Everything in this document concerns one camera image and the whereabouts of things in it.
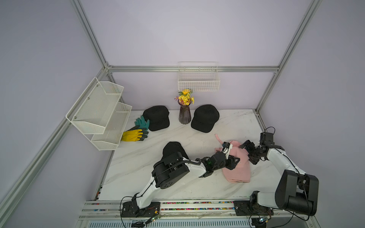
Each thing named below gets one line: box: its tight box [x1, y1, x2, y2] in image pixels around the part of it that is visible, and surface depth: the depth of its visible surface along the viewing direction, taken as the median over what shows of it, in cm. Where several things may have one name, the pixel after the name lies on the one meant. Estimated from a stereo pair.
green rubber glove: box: [134, 115, 150, 131], surface depth 112 cm
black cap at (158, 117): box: [143, 105, 170, 132], surface depth 112 cm
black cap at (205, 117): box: [191, 104, 220, 133], surface depth 113 cm
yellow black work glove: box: [121, 125, 149, 142], surface depth 104 cm
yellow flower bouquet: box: [173, 89, 195, 106], surface depth 97 cm
